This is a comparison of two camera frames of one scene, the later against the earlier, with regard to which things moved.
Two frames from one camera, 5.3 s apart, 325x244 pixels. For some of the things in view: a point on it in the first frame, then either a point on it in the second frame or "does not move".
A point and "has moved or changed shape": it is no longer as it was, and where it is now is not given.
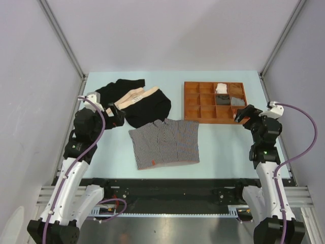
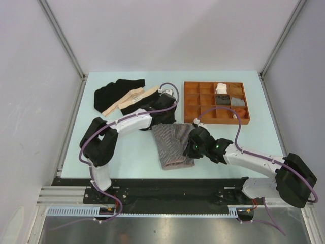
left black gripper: [116, 120] -> [171, 119]
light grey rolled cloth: [236, 101] does not move
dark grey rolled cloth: [223, 99] does not move
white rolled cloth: [221, 88] does not move
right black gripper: [250, 110] -> [188, 151]
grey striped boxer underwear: [166, 142] has moved or changed shape
